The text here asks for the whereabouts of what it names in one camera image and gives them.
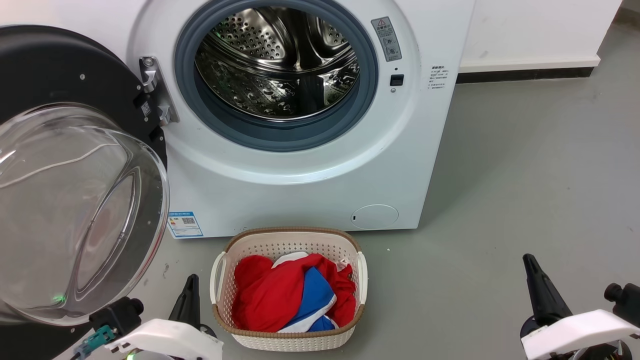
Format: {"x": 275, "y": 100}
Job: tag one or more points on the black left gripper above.
{"x": 208, "y": 331}

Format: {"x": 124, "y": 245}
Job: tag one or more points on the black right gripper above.
{"x": 528, "y": 330}

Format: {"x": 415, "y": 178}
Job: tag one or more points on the black round glass washer door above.
{"x": 65, "y": 75}

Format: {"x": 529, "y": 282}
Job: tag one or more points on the white front-load washing machine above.
{"x": 300, "y": 200}

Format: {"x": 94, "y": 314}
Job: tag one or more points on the metal washer door hinge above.
{"x": 156, "y": 85}

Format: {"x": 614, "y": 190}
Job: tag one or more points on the black door latch socket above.
{"x": 396, "y": 80}

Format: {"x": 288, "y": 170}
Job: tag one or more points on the red blue white garment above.
{"x": 270, "y": 295}

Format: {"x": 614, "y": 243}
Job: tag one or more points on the blue energy label sticker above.
{"x": 184, "y": 224}

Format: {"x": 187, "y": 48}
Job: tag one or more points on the cream plastic laundry basket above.
{"x": 285, "y": 340}

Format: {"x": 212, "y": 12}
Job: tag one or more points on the round white filter cover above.
{"x": 374, "y": 217}

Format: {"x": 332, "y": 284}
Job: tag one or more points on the black baseboard strip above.
{"x": 525, "y": 75}

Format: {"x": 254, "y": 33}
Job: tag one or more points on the grey warning sticker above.
{"x": 386, "y": 39}

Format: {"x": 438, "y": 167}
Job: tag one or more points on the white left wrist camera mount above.
{"x": 165, "y": 340}

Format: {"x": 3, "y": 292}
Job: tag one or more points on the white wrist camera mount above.
{"x": 165, "y": 340}
{"x": 580, "y": 332}

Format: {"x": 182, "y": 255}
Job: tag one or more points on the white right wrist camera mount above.
{"x": 580, "y": 332}

